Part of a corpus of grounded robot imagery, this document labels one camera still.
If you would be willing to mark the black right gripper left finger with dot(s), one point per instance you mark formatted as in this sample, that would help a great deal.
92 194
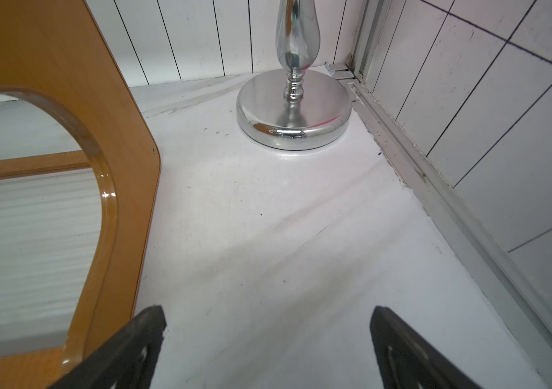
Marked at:
127 360

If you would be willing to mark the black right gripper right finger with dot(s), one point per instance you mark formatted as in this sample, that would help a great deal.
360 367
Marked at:
406 360

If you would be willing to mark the orange wooden two-tier shelf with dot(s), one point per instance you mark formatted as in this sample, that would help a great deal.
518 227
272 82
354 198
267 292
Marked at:
53 55

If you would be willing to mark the chrome cup holder stand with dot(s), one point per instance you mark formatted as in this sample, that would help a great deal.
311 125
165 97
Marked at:
294 108

